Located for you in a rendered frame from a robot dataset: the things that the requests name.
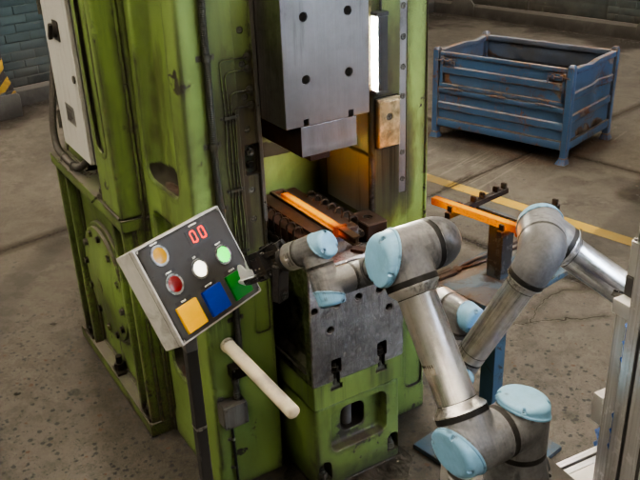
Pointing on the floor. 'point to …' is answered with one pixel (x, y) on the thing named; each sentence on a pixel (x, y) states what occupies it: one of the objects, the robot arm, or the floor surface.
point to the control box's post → (197, 409)
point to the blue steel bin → (525, 90)
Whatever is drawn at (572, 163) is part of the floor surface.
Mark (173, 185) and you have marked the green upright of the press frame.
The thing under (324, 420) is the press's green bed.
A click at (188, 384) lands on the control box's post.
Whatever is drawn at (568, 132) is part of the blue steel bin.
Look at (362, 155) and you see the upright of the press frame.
